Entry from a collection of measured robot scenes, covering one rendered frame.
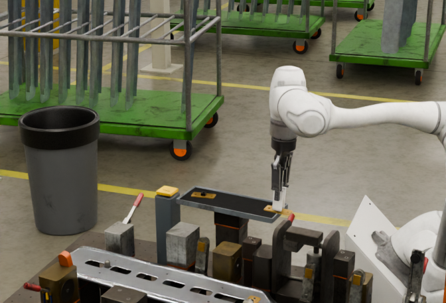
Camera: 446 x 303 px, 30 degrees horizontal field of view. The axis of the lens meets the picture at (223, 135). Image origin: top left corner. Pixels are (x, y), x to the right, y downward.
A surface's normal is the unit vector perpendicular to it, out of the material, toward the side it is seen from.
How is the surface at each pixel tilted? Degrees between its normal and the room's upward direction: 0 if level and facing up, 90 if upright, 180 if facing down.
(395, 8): 85
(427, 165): 0
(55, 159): 93
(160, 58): 90
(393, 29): 85
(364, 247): 45
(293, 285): 0
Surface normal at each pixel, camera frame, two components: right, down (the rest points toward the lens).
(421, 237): -0.67, -0.41
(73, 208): 0.42, 0.35
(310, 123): 0.07, 0.32
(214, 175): 0.00, -0.94
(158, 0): -0.34, 0.32
